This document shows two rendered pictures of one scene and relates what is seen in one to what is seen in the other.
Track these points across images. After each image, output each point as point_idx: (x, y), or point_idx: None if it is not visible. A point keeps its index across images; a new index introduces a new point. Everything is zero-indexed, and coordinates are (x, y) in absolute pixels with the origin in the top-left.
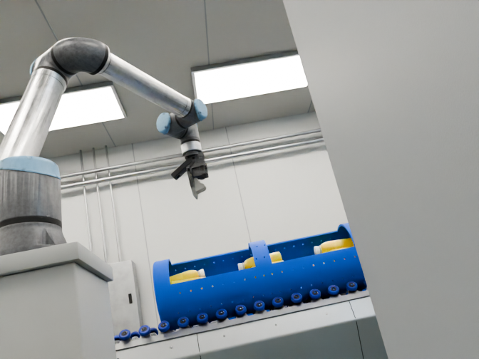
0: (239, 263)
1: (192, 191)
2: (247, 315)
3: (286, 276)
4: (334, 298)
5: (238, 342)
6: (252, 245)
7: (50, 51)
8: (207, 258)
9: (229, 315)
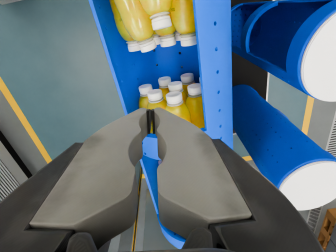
0: (172, 100)
1: (114, 121)
2: (288, 55)
3: None
4: None
5: None
6: (145, 139)
7: None
8: (196, 40)
9: (154, 49)
